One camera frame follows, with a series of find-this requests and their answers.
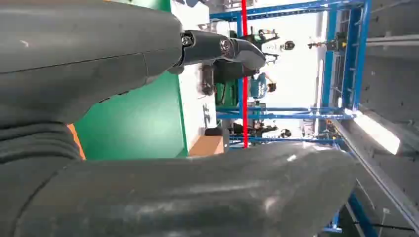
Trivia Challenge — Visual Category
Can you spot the green table mat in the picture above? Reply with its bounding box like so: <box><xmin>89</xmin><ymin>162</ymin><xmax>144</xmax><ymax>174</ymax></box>
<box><xmin>74</xmin><ymin>0</ymin><xmax>189</xmax><ymax>161</ymax></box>

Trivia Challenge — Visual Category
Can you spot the brown cardboard box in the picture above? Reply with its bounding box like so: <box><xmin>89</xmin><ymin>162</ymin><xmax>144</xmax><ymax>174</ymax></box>
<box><xmin>189</xmin><ymin>135</ymin><xmax>225</xmax><ymax>158</ymax></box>

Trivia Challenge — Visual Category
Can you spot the distant standing person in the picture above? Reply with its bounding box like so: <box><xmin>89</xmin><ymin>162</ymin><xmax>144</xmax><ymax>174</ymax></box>
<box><xmin>250</xmin><ymin>72</ymin><xmax>278</xmax><ymax>99</ymax></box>

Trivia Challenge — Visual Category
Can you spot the bright ceiling light strip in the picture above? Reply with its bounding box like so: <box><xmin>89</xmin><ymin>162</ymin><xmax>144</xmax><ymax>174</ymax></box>
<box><xmin>343</xmin><ymin>109</ymin><xmax>402</xmax><ymax>157</ymax></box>

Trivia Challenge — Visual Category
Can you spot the blue metal frame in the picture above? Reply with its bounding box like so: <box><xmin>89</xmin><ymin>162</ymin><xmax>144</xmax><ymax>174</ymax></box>
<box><xmin>209</xmin><ymin>0</ymin><xmax>380</xmax><ymax>237</ymax></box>

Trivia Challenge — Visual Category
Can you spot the white table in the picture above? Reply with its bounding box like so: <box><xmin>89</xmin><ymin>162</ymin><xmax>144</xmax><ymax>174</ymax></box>
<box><xmin>170</xmin><ymin>0</ymin><xmax>227</xmax><ymax>158</ymax></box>

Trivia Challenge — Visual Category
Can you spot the white humanoid robot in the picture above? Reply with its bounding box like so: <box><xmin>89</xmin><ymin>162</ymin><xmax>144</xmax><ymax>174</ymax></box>
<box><xmin>250</xmin><ymin>29</ymin><xmax>296</xmax><ymax>64</ymax></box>

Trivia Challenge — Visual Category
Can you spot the black remote controller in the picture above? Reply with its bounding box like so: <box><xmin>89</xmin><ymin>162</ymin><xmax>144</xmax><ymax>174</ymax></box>
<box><xmin>200</xmin><ymin>63</ymin><xmax>215</xmax><ymax>96</ymax></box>

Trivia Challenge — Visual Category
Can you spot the red vertical pole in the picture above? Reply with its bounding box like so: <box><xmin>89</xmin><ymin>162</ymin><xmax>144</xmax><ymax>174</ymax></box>
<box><xmin>241</xmin><ymin>0</ymin><xmax>250</xmax><ymax>150</ymax></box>

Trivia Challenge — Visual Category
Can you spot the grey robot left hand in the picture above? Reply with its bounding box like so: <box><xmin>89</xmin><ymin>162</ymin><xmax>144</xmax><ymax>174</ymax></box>
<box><xmin>0</xmin><ymin>0</ymin><xmax>357</xmax><ymax>237</ymax></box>

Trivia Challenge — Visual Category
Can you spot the robot left arm ribbed sleeve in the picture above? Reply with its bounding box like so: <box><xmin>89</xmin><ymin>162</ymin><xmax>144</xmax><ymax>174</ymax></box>
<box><xmin>0</xmin><ymin>122</ymin><xmax>82</xmax><ymax>237</ymax></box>

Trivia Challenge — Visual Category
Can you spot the green crate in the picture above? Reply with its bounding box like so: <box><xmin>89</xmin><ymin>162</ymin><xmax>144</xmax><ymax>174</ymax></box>
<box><xmin>214</xmin><ymin>80</ymin><xmax>240</xmax><ymax>107</ymax></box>

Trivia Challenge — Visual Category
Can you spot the black bag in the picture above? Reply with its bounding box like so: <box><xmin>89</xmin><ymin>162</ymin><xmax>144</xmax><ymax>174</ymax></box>
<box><xmin>204</xmin><ymin>127</ymin><xmax>230</xmax><ymax>137</ymax></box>

